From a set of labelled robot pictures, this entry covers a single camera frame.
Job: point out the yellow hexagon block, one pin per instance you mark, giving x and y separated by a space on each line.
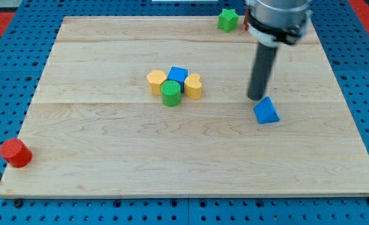
156 78

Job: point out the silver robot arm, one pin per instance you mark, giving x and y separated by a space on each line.
273 22

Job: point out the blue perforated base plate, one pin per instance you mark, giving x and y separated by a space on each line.
24 50

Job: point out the green cylinder block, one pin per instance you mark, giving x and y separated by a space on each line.
171 93

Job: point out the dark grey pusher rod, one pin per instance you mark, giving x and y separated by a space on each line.
261 70

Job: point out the blue cube block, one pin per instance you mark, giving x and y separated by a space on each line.
179 75

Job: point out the light wooden board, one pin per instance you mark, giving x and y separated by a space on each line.
96 131

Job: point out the blue triangle block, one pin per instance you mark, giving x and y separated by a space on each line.
265 111

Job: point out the red block behind arm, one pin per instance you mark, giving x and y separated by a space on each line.
245 22

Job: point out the yellow heart block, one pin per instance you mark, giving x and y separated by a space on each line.
193 86

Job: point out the green star block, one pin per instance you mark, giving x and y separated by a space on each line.
228 20

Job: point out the red cylinder block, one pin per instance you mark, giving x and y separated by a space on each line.
15 153

